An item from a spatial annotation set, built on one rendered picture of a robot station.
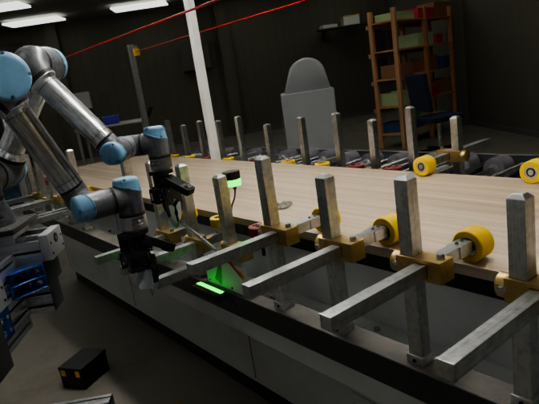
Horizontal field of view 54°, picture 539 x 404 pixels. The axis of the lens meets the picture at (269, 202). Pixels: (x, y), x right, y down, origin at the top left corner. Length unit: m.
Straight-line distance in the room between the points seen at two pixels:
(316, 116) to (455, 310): 6.56
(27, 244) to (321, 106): 6.35
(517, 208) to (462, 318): 0.52
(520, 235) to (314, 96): 6.92
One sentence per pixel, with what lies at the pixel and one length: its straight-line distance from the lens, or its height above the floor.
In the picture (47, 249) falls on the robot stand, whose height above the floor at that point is 0.94.
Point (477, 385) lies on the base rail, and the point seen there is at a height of 0.70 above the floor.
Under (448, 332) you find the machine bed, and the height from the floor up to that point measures 0.67.
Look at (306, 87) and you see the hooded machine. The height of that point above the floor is 1.12.
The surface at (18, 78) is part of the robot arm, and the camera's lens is 1.40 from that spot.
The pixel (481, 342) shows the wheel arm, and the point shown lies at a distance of 0.89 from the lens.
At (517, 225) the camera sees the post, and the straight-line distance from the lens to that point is 1.04.
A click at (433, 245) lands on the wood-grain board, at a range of 1.46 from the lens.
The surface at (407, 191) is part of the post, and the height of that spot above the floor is 1.12.
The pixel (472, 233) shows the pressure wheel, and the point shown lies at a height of 0.98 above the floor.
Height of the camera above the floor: 1.40
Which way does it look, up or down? 14 degrees down
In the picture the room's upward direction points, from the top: 9 degrees counter-clockwise
